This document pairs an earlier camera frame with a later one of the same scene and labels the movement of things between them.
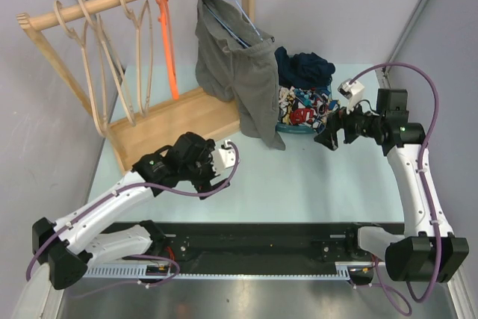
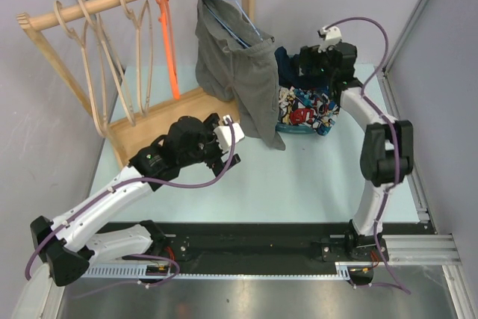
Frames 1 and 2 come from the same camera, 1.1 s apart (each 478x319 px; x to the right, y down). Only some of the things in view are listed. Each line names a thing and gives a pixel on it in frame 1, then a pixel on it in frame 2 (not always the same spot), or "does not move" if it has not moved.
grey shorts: x=237 y=61 does not move
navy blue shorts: x=303 y=70 does not move
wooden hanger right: x=137 y=25 does not move
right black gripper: x=335 y=121 -> x=311 y=54
